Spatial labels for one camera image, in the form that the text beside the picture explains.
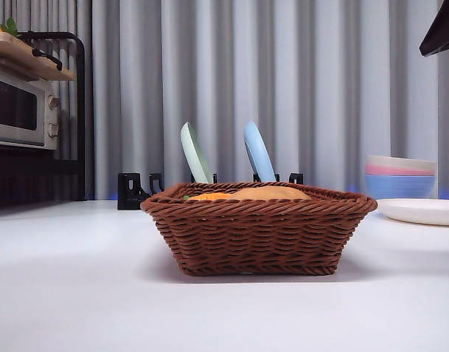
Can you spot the brown wicker basket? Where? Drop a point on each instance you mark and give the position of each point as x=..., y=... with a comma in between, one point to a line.
x=254, y=238

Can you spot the silver toaster oven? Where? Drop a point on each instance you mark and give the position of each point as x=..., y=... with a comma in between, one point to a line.
x=11, y=110

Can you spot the pink bowl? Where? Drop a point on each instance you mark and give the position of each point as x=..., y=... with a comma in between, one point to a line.
x=393, y=170

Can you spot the wooden cutting board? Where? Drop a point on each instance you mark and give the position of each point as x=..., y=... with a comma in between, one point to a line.
x=22, y=58

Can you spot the black dish rack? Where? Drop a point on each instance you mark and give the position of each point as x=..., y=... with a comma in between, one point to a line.
x=131, y=190

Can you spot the cream bowl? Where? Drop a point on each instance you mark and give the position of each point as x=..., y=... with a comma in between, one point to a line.
x=400, y=160

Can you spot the grey pleated curtain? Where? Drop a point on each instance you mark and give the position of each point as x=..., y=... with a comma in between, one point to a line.
x=144, y=91

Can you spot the green leaf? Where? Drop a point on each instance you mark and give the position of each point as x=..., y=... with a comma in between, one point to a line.
x=11, y=25

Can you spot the tan potato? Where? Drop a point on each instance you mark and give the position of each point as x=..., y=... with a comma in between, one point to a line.
x=272, y=193

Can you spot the orange-yellow corn cob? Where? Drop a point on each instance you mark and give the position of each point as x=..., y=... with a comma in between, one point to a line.
x=210, y=197

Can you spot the black metal shelf frame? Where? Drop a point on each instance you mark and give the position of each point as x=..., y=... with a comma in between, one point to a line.
x=81, y=110

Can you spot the blue bowl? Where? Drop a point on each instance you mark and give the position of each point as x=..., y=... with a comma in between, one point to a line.
x=400, y=187

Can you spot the light blue plate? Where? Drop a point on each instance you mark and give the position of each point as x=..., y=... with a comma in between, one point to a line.
x=259, y=154

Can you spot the white plate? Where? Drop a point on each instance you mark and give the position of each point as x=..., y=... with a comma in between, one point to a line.
x=422, y=210

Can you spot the pale green plate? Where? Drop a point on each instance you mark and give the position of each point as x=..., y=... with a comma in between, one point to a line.
x=195, y=157

